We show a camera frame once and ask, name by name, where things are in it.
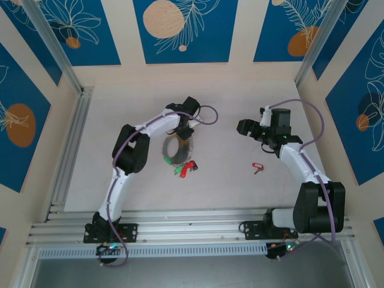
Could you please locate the blue panel with dark circle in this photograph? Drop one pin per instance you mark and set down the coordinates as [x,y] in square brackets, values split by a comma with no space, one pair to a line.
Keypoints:
[345,120]

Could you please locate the blue panel with orange circle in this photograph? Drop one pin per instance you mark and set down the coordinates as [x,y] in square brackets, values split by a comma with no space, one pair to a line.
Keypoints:
[270,30]

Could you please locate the blue panel with orange oval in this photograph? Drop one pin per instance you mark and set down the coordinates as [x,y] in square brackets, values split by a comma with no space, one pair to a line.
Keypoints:
[18,90]

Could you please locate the grey metal sheet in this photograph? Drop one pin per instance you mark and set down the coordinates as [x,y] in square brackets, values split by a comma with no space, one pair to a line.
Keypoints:
[192,274]

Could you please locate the aluminium side table rail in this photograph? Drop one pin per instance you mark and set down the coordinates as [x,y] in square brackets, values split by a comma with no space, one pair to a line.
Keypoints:
[76,126]

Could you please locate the red key tag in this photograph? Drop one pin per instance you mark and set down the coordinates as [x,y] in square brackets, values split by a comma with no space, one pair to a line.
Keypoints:
[190,164]
[183,172]

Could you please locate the blue floral wall panel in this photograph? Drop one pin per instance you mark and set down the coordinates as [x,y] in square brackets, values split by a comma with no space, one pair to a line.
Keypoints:
[345,45]
[36,45]
[90,30]

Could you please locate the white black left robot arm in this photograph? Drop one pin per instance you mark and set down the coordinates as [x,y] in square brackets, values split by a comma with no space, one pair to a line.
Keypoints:
[117,192]

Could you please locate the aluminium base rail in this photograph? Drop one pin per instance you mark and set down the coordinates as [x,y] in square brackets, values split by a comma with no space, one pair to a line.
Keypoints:
[192,228]

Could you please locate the aluminium frame post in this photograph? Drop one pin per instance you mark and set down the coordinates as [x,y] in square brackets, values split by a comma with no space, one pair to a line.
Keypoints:
[318,42]
[351,270]
[25,276]
[54,45]

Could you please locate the controller board with LEDs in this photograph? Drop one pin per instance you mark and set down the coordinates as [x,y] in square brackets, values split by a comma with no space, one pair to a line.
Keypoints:
[276,250]
[108,250]

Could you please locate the blue panel with peach circle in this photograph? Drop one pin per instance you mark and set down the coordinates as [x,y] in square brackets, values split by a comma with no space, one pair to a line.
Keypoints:
[210,45]

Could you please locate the metal key holder with rings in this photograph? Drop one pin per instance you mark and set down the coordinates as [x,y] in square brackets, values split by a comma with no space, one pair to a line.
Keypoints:
[165,147]

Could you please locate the red tagged key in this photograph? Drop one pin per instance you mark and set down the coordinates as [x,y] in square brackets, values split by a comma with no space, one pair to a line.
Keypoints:
[256,166]

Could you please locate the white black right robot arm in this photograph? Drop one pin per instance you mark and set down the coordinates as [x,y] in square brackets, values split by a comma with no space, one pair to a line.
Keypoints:
[300,162]

